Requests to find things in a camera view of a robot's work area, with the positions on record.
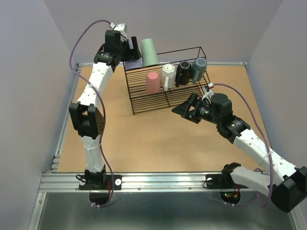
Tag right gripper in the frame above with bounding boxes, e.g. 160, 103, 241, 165
171, 92, 221, 125

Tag green cup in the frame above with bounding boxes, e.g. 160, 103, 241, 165
141, 38, 159, 67

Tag purple cup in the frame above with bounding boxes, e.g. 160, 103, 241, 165
123, 39, 142, 70

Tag white mug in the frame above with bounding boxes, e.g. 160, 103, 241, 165
160, 64, 176, 92

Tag black mug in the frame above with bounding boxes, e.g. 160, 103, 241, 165
175, 61, 191, 87

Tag red cup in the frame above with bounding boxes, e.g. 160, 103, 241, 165
145, 71, 160, 94

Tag blue-grey mug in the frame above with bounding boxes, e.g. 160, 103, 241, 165
191, 57, 207, 84

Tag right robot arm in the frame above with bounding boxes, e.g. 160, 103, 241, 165
172, 93, 307, 213

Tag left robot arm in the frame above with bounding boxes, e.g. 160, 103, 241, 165
69, 23, 141, 190

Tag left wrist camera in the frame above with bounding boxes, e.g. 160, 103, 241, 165
109, 23, 127, 40

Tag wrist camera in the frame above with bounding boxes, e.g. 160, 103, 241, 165
202, 83, 214, 101
109, 23, 127, 40

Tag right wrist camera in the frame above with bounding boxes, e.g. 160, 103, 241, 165
202, 83, 214, 101

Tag black wire dish rack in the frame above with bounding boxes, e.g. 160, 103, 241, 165
123, 46, 210, 115

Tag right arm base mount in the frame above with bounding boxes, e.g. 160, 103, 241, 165
202, 173, 238, 189

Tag aluminium front rail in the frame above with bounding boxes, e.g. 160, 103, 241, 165
39, 170, 274, 192

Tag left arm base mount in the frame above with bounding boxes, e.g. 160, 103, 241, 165
76, 174, 122, 191

